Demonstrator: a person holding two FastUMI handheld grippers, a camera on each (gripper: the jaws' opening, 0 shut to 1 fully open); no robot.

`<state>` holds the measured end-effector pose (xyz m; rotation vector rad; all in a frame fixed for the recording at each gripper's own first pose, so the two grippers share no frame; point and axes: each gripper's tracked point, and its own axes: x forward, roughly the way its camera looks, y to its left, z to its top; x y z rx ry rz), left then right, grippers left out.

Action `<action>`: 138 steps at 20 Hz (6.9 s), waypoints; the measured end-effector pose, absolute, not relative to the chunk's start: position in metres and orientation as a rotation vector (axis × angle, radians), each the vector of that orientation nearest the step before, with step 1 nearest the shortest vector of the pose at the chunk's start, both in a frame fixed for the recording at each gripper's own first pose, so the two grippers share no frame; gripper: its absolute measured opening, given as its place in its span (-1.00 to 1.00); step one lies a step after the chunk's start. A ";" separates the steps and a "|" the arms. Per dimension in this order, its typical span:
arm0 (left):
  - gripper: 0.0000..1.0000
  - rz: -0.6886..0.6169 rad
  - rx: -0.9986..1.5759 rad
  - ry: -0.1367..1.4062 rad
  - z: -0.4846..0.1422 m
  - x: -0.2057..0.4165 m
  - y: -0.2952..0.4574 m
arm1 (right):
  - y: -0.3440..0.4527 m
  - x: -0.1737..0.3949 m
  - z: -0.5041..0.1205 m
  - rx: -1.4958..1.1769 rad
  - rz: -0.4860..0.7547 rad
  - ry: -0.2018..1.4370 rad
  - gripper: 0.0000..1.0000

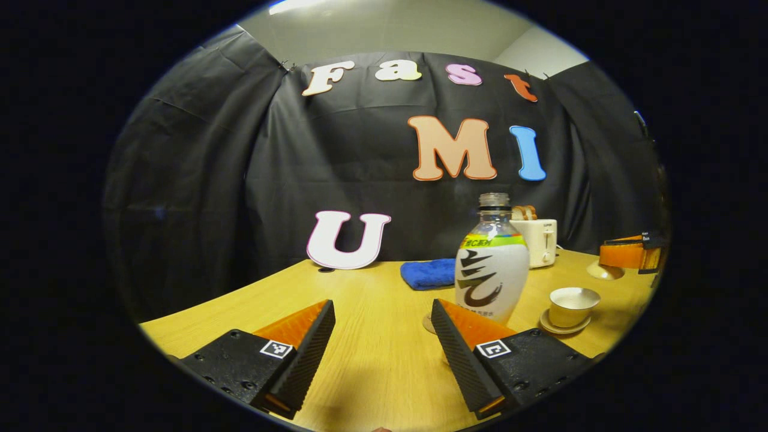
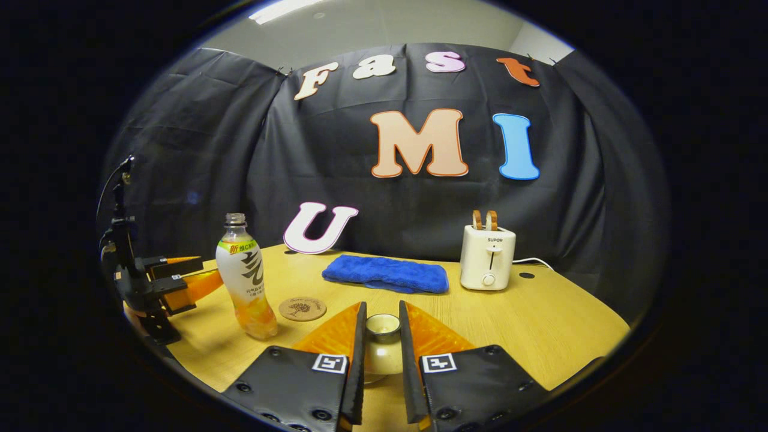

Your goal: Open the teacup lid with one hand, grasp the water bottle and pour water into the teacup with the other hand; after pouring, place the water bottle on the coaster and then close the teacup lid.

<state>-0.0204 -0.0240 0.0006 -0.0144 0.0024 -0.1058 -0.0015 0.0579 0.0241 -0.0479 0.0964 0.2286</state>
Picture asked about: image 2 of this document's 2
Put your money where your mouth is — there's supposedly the white toaster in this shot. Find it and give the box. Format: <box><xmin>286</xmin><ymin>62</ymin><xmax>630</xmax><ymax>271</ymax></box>
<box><xmin>460</xmin><ymin>225</ymin><xmax>517</xmax><ymax>292</ymax></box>

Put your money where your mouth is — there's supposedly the ceiling light panel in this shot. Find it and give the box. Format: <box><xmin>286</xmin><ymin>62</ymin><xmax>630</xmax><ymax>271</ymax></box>
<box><xmin>249</xmin><ymin>0</ymin><xmax>325</xmax><ymax>25</ymax></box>

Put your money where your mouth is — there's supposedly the round cork coaster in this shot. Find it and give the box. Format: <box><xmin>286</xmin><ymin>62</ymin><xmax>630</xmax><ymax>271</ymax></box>
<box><xmin>278</xmin><ymin>296</ymin><xmax>328</xmax><ymax>322</ymax></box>

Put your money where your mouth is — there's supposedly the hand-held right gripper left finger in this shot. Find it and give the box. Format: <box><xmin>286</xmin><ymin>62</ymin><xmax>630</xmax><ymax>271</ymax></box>
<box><xmin>222</xmin><ymin>301</ymin><xmax>368</xmax><ymax>432</ymax></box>

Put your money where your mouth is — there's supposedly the blue towel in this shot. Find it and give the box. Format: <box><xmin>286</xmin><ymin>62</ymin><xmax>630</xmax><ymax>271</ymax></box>
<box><xmin>322</xmin><ymin>254</ymin><xmax>449</xmax><ymax>295</ymax></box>

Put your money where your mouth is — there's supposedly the orange drink water bottle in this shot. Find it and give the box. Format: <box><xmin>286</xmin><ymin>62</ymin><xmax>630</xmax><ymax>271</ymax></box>
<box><xmin>215</xmin><ymin>213</ymin><xmax>278</xmax><ymax>340</ymax></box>

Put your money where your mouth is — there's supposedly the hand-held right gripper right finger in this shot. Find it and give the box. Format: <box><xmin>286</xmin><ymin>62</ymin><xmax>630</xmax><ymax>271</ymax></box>
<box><xmin>398</xmin><ymin>300</ymin><xmax>550</xmax><ymax>432</ymax></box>

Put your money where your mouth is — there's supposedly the black backdrop cloth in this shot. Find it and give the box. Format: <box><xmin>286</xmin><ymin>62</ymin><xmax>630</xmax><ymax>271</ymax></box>
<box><xmin>99</xmin><ymin>42</ymin><xmax>670</xmax><ymax>325</ymax></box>

